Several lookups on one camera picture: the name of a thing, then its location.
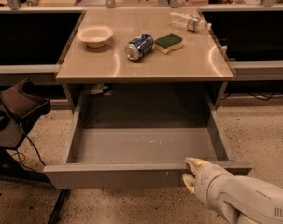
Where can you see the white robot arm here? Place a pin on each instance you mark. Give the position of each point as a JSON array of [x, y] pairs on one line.
[[238, 199]]

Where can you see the clear plastic bottle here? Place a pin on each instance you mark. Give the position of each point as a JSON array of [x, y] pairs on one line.
[[189, 22]]

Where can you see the green yellow sponge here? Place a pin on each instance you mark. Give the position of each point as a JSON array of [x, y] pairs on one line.
[[168, 43]]

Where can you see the white paper bowl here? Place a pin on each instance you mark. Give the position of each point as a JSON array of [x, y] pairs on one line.
[[94, 36]]

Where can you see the grey top drawer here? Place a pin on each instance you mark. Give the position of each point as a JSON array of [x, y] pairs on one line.
[[140, 137]]

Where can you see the black metal stand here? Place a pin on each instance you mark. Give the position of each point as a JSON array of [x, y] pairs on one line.
[[30, 202]]

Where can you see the brown cradle on stand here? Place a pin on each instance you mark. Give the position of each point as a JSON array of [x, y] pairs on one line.
[[23, 105]]

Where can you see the blue soda can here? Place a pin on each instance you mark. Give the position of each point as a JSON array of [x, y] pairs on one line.
[[139, 47]]

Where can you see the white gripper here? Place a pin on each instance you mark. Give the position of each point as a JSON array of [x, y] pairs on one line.
[[213, 181]]

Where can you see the grey drawer cabinet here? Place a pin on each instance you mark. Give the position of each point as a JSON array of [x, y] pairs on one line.
[[99, 71]]

